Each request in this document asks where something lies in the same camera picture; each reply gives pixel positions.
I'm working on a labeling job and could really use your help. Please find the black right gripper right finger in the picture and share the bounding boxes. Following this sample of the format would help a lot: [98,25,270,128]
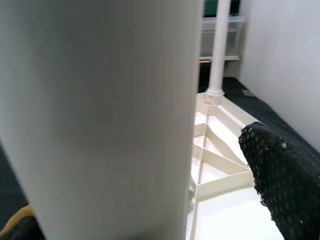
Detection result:
[238,122,320,240]

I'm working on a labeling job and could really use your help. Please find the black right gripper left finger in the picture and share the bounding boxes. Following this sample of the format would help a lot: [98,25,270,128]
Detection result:
[0,215,46,240]

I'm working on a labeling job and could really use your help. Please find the white plastic table top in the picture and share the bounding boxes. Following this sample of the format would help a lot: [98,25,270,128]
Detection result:
[186,92,286,240]

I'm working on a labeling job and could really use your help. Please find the white plastic table leg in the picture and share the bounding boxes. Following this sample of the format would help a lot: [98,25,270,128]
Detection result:
[206,0,231,97]
[0,0,203,240]

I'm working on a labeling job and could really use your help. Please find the tan rubber band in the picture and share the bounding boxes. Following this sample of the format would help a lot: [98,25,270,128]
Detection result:
[4,203,35,234]

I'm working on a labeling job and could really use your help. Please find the clear plastic storage container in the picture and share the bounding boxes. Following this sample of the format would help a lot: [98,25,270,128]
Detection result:
[198,16,247,61]

